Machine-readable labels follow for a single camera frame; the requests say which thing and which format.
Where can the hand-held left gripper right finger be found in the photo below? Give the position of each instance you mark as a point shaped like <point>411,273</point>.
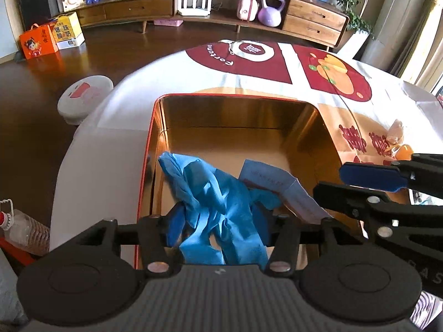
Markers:
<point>261,224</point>

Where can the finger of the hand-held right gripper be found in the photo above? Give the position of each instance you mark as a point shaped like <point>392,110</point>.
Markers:
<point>367,174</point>
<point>346,197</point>

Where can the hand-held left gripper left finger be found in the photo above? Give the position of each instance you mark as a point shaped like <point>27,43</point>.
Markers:
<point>174,226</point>

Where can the blue rubber glove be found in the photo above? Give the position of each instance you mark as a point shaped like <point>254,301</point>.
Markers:
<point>207,197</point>

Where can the small clear plastic bag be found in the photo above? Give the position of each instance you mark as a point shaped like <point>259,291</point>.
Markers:
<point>396,131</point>

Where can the red gold tin box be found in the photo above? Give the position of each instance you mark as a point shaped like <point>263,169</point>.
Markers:
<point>225,128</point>

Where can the person's striped clothing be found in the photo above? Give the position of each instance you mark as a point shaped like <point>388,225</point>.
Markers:
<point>429,311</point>

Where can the light blue paper sheet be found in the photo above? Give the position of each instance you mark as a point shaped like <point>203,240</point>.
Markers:
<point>273,179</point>

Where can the white planter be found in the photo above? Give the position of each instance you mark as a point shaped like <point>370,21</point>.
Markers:
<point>353,46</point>

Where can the red white printed tablecloth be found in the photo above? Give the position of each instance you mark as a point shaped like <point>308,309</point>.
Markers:
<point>207,83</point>

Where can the clear plastic bottle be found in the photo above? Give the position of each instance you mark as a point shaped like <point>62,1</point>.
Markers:
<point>24,231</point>

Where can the beige curtain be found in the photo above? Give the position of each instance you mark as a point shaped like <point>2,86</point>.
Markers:
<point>391,24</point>

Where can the white round stool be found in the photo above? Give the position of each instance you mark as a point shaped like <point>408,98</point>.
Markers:
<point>84,93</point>

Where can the purple kettlebell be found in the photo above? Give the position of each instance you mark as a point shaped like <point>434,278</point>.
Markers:
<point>270,15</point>

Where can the flat pink box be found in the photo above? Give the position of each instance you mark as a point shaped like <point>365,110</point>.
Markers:
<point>168,22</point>

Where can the pink toy case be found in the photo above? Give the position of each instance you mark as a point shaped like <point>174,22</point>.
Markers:
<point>247,8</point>

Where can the white router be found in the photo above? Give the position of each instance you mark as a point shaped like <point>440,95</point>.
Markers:
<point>193,10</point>

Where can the wooden tv cabinet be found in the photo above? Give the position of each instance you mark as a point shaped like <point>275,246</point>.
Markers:
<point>138,8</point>

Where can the yellow gift box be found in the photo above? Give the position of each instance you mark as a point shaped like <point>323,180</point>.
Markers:
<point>67,29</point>

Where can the orange gift box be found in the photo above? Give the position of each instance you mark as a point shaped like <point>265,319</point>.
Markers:
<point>36,43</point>

